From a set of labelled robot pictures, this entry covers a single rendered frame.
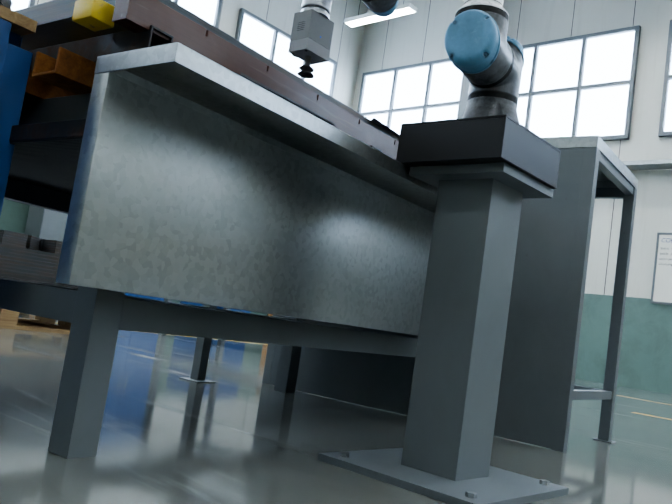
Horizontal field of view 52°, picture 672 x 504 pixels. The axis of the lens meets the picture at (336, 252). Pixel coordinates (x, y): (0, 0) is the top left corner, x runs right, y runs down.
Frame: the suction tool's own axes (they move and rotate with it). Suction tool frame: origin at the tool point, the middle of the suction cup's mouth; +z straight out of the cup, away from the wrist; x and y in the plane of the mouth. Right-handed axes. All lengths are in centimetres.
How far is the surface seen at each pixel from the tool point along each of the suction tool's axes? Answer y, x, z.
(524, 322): -105, 16, 50
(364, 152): 8.4, 29.7, 23.9
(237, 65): 30.6, 11.5, 11.0
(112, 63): 61, 19, 24
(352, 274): -15, 12, 47
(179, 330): 29, 5, 66
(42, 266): -79, -275, 53
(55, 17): 57, -15, 8
